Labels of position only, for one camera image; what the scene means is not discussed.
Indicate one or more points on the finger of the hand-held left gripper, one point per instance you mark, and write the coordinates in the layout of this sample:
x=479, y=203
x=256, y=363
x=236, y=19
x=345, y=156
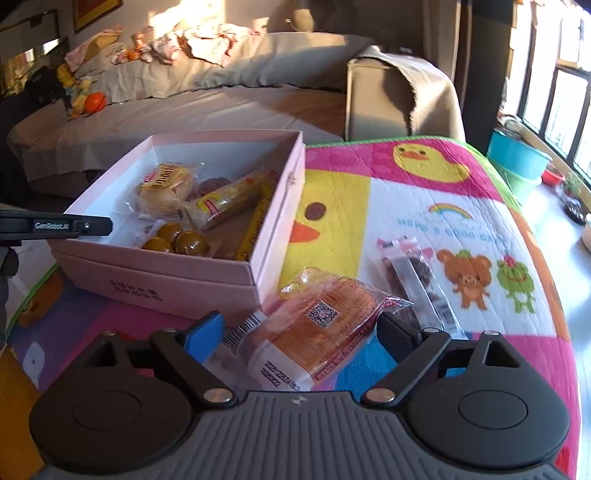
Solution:
x=94, y=226

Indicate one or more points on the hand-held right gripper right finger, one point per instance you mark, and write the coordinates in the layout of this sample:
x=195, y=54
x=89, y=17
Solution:
x=392, y=332

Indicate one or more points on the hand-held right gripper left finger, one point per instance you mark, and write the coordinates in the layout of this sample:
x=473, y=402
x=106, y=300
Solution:
x=203, y=337

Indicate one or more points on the clear barcode snack packet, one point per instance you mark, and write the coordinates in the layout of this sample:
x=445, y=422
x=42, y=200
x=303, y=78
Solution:
x=242, y=334

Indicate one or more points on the small bread packet yellow label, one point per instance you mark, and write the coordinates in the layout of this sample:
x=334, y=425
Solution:
x=164, y=184

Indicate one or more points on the brown round snacks packet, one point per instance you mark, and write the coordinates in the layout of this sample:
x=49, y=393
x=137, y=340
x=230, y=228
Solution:
x=189, y=242

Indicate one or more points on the long yellow snack packet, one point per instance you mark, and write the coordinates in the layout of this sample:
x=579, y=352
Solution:
x=254, y=226
x=231, y=198

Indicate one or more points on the black framed window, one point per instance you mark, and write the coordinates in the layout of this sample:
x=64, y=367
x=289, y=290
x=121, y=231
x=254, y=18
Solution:
x=551, y=106

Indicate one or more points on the yellow plush toy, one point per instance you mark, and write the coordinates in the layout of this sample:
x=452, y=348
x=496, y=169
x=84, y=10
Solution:
x=78, y=99

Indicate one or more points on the orange bread packet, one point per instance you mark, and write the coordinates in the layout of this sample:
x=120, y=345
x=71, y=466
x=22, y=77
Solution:
x=314, y=332

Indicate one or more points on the floral clothes pile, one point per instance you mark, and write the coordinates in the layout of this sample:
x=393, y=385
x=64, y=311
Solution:
x=212, y=44

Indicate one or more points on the swirl lollipop packet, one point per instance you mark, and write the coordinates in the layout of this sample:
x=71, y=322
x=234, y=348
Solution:
x=212, y=186

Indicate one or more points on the red flower pot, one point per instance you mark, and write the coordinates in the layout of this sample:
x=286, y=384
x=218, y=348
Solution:
x=554, y=177

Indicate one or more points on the framed wall picture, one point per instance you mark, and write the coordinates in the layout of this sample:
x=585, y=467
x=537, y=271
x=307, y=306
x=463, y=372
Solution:
x=92, y=11

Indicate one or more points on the green plastic basin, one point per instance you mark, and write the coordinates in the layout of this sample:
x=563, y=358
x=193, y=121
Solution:
x=521, y=189

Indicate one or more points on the beige sofa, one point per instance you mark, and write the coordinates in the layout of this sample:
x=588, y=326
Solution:
x=360, y=115

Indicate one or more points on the potted plant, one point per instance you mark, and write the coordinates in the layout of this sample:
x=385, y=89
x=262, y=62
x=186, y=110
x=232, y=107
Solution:
x=575, y=203

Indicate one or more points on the dark dried fruit packet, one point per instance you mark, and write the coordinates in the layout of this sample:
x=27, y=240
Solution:
x=399, y=277
x=427, y=281

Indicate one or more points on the orange ball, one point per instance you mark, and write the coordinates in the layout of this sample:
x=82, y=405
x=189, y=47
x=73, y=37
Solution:
x=97, y=102

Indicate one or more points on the curtain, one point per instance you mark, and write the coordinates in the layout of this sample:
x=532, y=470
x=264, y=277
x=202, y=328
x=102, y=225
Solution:
x=485, y=69

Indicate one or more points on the grey sofa sheet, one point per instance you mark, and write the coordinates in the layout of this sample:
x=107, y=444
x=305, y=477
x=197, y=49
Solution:
x=207, y=110

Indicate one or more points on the pink cardboard box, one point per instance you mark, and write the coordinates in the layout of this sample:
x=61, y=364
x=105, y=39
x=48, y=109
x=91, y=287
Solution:
x=184, y=277

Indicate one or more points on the colourful cartoon play mat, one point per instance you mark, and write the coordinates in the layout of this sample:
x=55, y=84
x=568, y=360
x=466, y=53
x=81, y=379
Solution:
x=415, y=194

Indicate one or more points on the pink and yellow cloth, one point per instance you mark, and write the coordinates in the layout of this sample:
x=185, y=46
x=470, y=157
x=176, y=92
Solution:
x=92, y=48

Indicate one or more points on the dark cabinet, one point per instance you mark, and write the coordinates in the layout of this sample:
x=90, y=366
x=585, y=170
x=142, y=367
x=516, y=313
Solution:
x=27, y=60

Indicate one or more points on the white container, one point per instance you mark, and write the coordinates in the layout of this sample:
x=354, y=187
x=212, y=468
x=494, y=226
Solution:
x=587, y=233

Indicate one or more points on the blue plastic basin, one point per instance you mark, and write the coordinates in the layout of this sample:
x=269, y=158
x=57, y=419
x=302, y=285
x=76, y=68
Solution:
x=517, y=154

